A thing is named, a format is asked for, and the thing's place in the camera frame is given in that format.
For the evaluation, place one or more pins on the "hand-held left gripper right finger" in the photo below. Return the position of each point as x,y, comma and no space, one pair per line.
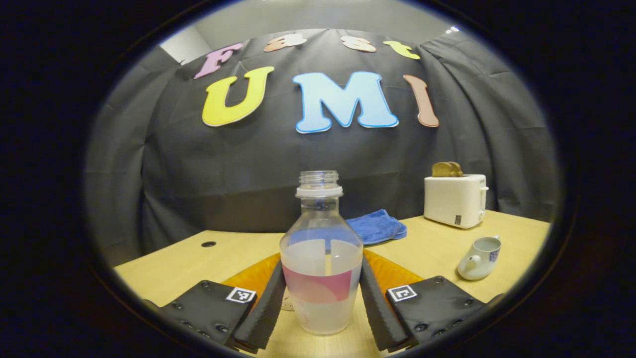
380,313

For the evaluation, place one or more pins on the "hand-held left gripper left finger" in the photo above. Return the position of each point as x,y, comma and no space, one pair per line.
263,313

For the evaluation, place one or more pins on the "clear plastic water bottle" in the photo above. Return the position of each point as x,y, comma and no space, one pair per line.
320,298

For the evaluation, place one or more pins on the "white blue teacup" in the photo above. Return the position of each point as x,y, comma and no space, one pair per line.
479,261

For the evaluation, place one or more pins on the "blue folded towel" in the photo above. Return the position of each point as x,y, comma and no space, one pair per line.
377,226

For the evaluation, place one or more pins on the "black table grommet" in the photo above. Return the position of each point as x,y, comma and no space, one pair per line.
208,244

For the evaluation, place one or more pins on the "white toaster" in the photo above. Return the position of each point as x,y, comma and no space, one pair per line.
454,201

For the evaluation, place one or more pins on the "black backdrop cloth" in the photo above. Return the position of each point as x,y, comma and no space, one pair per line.
198,179

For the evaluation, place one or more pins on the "brown toast slice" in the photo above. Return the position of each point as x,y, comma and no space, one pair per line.
456,169
440,169

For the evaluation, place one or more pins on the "small ceiling light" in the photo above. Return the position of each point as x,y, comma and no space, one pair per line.
452,30

